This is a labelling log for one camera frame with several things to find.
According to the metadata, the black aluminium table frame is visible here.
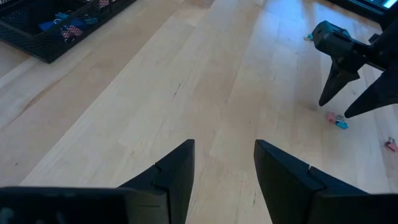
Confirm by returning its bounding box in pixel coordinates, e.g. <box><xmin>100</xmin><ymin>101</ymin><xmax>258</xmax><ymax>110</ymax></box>
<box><xmin>325</xmin><ymin>0</ymin><xmax>398</xmax><ymax>30</ymax></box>

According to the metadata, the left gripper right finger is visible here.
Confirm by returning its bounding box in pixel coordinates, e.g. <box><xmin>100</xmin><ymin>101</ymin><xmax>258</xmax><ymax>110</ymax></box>
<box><xmin>253</xmin><ymin>139</ymin><xmax>374</xmax><ymax>224</ymax></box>

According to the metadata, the blue eraser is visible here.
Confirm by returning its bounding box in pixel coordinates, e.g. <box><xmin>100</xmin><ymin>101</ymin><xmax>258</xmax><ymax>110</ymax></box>
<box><xmin>39</xmin><ymin>17</ymin><xmax>86</xmax><ymax>32</ymax></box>

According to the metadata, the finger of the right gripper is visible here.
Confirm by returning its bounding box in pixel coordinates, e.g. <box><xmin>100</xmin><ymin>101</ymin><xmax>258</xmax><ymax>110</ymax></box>
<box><xmin>318</xmin><ymin>58</ymin><xmax>361</xmax><ymax>107</ymax></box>
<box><xmin>344</xmin><ymin>70</ymin><xmax>398</xmax><ymax>119</ymax></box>

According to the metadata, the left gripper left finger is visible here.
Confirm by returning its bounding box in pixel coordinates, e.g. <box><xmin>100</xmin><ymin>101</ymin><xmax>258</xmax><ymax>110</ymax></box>
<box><xmin>118</xmin><ymin>139</ymin><xmax>196</xmax><ymax>224</ymax></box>

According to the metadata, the black mesh desk organizer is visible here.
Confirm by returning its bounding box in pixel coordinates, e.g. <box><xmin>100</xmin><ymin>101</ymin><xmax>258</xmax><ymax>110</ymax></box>
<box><xmin>0</xmin><ymin>0</ymin><xmax>137</xmax><ymax>64</ymax></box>

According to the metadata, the light blue binder clip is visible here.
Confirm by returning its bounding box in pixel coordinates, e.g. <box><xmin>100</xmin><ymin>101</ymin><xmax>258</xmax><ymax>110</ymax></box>
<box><xmin>83</xmin><ymin>14</ymin><xmax>98</xmax><ymax>26</ymax></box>

